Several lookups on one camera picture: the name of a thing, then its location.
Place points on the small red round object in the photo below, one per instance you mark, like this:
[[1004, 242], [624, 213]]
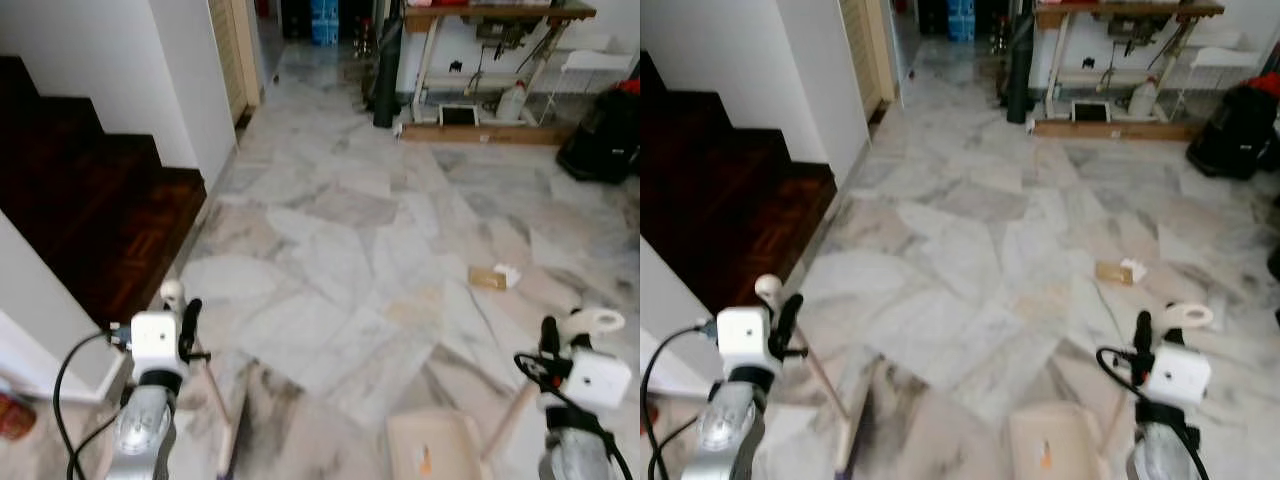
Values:
[[649, 416], [14, 418]]

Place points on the white plastic jug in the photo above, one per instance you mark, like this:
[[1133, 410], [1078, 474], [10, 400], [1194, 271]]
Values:
[[1143, 100], [511, 105]]

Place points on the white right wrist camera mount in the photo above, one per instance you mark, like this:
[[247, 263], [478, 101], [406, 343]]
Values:
[[1180, 376], [600, 380]]

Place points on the black rolled tube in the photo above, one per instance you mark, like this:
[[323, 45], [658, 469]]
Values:
[[387, 80], [1019, 75]]

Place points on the dark wooden staircase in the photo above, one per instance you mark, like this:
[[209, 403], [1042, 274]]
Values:
[[80, 190], [720, 180]]

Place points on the blue carton stack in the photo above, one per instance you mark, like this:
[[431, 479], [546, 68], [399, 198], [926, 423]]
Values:
[[960, 20], [324, 22]]

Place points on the white framed black pedal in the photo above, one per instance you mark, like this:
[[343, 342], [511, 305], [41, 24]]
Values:
[[1090, 111], [459, 116]]

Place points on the red plastic bag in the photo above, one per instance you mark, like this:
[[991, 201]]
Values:
[[1260, 84], [630, 86]]

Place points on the long wooden plank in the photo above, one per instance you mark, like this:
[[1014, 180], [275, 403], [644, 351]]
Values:
[[1110, 130], [480, 134]]

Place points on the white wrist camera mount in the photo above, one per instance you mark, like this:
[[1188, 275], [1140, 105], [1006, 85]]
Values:
[[1180, 376], [152, 345], [600, 380], [740, 340]]

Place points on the black vacuum cleaner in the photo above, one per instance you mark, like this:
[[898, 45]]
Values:
[[600, 140], [1235, 135]]

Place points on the light wooden door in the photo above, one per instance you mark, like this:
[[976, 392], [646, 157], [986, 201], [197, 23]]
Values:
[[865, 50], [232, 50]]

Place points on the white paper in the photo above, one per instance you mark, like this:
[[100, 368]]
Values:
[[510, 274], [1135, 269]]

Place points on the small brown cardboard box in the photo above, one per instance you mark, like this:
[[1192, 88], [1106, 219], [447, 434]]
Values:
[[485, 279], [1110, 273]]

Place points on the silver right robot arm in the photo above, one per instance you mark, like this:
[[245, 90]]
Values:
[[1160, 455], [575, 455]]

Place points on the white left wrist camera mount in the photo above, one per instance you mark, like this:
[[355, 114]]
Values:
[[740, 340], [152, 345]]

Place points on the wooden table with white legs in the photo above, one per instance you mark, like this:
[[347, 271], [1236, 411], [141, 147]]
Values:
[[500, 13], [1130, 10]]

